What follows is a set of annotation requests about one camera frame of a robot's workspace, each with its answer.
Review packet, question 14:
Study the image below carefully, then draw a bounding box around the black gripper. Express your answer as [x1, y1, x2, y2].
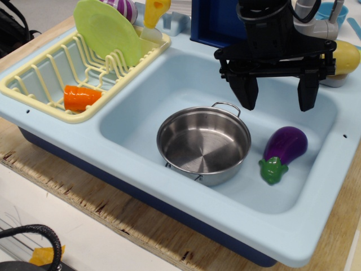
[214, 1, 337, 112]

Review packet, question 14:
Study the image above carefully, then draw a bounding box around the purple toy eggplant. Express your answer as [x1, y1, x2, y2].
[258, 126, 308, 185]

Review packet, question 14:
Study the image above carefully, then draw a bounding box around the stainless steel pot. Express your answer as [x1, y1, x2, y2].
[156, 102, 252, 186]

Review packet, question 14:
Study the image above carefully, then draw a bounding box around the grey toy faucet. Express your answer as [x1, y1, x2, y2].
[291, 1, 339, 40]

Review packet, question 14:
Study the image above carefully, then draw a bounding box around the blue box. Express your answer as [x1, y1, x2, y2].
[190, 0, 246, 48]

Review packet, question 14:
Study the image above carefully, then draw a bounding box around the blue plastic bowl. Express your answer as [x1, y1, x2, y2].
[315, 1, 349, 28]

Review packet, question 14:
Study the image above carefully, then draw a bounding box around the light blue toy sink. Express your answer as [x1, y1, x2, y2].
[1, 30, 360, 267]

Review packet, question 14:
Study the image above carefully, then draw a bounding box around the light blue sponge holder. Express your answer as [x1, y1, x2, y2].
[161, 12, 191, 37]

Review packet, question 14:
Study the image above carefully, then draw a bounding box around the yellow toy knife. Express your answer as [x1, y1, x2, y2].
[140, 0, 171, 43]

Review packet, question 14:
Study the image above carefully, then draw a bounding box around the purple striped toy bowl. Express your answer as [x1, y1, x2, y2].
[101, 0, 138, 24]

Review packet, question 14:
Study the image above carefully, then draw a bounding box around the green plastic plate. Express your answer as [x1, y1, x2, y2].
[73, 1, 142, 66]

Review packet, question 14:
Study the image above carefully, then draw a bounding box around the orange plastic cup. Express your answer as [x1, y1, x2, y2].
[64, 85, 102, 111]

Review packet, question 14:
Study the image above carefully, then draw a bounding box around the yellow dish rack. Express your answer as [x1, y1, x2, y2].
[1, 31, 171, 123]

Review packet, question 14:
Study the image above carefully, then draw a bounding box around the black bag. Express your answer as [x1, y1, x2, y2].
[1, 0, 41, 58]

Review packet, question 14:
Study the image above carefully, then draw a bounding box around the yellow tape piece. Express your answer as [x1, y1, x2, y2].
[29, 247, 54, 266]

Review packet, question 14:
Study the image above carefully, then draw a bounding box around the black braided cable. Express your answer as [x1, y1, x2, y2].
[0, 224, 63, 271]

